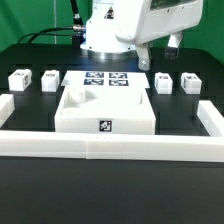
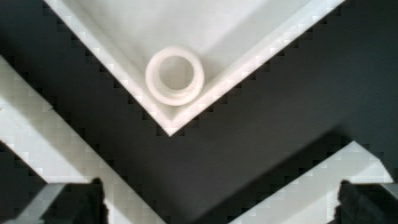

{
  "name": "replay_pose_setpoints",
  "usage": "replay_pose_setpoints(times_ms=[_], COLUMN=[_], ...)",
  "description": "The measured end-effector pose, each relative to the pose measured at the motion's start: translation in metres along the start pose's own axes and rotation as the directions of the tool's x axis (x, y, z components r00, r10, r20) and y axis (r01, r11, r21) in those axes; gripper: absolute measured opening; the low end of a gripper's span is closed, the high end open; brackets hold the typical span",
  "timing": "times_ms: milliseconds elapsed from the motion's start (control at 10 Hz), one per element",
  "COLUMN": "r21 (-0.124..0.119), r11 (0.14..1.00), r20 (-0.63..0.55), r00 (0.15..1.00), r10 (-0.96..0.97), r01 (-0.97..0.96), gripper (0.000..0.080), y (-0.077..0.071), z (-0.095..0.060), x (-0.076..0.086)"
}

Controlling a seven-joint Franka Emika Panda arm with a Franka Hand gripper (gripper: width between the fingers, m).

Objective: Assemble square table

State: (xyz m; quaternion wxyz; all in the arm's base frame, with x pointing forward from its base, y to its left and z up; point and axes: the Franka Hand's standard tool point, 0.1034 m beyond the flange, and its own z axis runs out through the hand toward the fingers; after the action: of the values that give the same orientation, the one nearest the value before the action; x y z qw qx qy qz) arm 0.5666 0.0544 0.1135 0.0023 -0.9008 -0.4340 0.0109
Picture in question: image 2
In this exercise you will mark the white U-shaped fence wall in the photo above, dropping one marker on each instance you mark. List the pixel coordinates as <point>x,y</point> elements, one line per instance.
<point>65,161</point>

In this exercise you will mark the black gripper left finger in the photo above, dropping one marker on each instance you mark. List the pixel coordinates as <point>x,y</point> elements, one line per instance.
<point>67,204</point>

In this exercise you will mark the white square table top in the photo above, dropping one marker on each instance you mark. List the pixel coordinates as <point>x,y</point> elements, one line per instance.
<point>184,46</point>

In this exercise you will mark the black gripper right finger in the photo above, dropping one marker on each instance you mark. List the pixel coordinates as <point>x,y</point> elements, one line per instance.
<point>369,203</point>

